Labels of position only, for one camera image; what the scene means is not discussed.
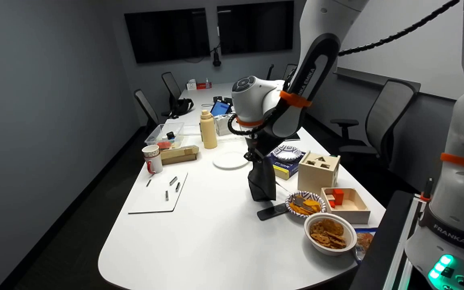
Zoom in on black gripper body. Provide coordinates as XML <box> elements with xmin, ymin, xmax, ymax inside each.
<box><xmin>246</xmin><ymin>134</ymin><xmax>276</xmax><ymax>163</ymax></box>

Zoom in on black cloth rag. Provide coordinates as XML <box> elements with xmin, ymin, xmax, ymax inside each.
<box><xmin>247</xmin><ymin>158</ymin><xmax>279</xmax><ymax>203</ymax></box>

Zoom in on blue yellow book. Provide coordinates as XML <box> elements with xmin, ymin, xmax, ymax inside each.
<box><xmin>268</xmin><ymin>144</ymin><xmax>310</xmax><ymax>182</ymax></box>

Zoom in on white round flat plate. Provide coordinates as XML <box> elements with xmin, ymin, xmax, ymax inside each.
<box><xmin>212</xmin><ymin>153</ymin><xmax>252</xmax><ymax>173</ymax></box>

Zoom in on blue patterned paper bowl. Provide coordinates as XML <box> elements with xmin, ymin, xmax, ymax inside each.
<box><xmin>271</xmin><ymin>145</ymin><xmax>305</xmax><ymax>165</ymax></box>

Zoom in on metal fork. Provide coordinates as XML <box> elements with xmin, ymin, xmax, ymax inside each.
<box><xmin>275</xmin><ymin>179</ymin><xmax>299</xmax><ymax>200</ymax></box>

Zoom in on grey remote control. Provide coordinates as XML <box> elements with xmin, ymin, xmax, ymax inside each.
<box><xmin>257</xmin><ymin>202</ymin><xmax>292</xmax><ymax>223</ymax></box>

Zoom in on tan plastic bottle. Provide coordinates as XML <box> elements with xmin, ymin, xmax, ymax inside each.
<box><xmin>199</xmin><ymin>108</ymin><xmax>220</xmax><ymax>150</ymax></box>

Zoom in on blue screen tablet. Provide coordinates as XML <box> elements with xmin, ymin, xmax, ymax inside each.
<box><xmin>210</xmin><ymin>100</ymin><xmax>233</xmax><ymax>118</ymax></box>

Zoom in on wooden shape sorter box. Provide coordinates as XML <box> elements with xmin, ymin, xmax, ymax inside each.
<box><xmin>297</xmin><ymin>150</ymin><xmax>342</xmax><ymax>197</ymax></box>

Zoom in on orange tortilla chips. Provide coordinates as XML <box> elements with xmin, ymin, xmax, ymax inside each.
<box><xmin>289</xmin><ymin>199</ymin><xmax>324</xmax><ymax>216</ymax></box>

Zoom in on brown rectangular box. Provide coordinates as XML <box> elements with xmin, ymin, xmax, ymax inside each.
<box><xmin>159</xmin><ymin>144</ymin><xmax>200</xmax><ymax>166</ymax></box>

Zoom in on black bag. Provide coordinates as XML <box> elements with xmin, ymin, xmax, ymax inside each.
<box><xmin>168</xmin><ymin>97</ymin><xmax>196</xmax><ymax>120</ymax></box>

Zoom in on brown pretzel crisps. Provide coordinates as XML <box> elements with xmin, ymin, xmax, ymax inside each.
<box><xmin>310</xmin><ymin>218</ymin><xmax>349</xmax><ymax>250</ymax></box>

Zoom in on clear plastic container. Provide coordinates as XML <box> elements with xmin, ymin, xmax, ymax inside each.
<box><xmin>144</xmin><ymin>118</ymin><xmax>188</xmax><ymax>147</ymax></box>

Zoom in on open wooden tray box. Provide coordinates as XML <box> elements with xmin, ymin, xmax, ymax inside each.
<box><xmin>320</xmin><ymin>186</ymin><xmax>373</xmax><ymax>226</ymax></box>

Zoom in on white flat board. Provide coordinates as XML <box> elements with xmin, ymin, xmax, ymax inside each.
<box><xmin>128</xmin><ymin>170</ymin><xmax>191</xmax><ymax>216</ymax></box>

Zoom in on black mesh conference chair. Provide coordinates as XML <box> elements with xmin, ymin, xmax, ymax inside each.
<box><xmin>133</xmin><ymin>87</ymin><xmax>162</xmax><ymax>128</ymax></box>
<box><xmin>160</xmin><ymin>71</ymin><xmax>184</xmax><ymax>102</ymax></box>

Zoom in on white round bowl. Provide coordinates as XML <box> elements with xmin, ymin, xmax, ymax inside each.
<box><xmin>304</xmin><ymin>211</ymin><xmax>358</xmax><ymax>257</ymax></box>

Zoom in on blue snack bag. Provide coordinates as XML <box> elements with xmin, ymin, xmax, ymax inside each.
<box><xmin>353</xmin><ymin>224</ymin><xmax>379</xmax><ymax>263</ymax></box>

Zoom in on grey office armchair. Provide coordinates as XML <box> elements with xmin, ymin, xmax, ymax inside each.
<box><xmin>331</xmin><ymin>79</ymin><xmax>416</xmax><ymax>163</ymax></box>

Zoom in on black conference camera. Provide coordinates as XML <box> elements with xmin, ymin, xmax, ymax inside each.
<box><xmin>212</xmin><ymin>46</ymin><xmax>225</xmax><ymax>70</ymax></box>

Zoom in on black wall screen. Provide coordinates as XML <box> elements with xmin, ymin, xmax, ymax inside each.
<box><xmin>125</xmin><ymin>7</ymin><xmax>213</xmax><ymax>65</ymax></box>
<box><xmin>217</xmin><ymin>0</ymin><xmax>297</xmax><ymax>57</ymax></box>

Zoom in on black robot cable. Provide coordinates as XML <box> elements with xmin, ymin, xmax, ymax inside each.
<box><xmin>336</xmin><ymin>0</ymin><xmax>463</xmax><ymax>58</ymax></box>

